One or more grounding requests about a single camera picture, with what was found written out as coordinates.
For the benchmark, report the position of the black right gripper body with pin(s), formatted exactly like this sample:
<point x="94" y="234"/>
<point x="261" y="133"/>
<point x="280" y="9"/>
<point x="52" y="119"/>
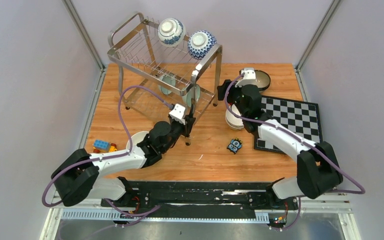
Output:
<point x="234" y="95"/>

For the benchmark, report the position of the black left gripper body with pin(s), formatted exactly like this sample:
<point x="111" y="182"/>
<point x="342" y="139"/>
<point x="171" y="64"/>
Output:
<point x="177" y="130"/>

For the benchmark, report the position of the cream bowl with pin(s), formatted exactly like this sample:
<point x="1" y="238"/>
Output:
<point x="230" y="118"/>
<point x="235" y="128"/>

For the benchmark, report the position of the dark blue floral bowl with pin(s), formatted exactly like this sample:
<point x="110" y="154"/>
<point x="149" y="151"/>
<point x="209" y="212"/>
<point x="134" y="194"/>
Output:
<point x="263" y="80"/>

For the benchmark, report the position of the steel two-tier dish rack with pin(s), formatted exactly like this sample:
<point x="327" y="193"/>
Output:
<point x="168" y="71"/>

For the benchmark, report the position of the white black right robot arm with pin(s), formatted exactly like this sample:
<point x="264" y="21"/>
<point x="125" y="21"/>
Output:
<point x="317" y="171"/>

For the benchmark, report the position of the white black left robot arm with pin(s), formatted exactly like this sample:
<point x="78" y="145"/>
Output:
<point x="83" y="174"/>

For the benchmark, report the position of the small celadon cup right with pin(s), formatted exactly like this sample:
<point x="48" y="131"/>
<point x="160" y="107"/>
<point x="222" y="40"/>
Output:
<point x="187" y="99"/>

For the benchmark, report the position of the blue owl toy block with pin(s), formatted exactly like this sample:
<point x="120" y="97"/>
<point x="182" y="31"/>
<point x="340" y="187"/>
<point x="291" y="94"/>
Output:
<point x="235" y="145"/>

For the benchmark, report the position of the blue white patterned bowl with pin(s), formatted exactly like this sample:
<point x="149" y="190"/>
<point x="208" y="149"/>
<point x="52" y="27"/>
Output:
<point x="200" y="43"/>

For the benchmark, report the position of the black white checkerboard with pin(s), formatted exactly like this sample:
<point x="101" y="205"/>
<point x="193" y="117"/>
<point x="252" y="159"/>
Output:
<point x="301" y="117"/>

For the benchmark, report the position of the white blue floral bowl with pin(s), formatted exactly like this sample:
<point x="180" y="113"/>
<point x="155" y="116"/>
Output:
<point x="171" y="32"/>

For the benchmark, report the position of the blue orange toy car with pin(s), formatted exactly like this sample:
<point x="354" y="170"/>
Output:
<point x="100" y="146"/>

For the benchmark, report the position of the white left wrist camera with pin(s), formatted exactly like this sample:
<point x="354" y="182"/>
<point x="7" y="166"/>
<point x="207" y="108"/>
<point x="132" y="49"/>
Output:
<point x="178" y="113"/>

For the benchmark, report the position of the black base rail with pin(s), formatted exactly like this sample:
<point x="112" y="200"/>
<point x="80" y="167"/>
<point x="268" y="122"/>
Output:
<point x="204" y="202"/>

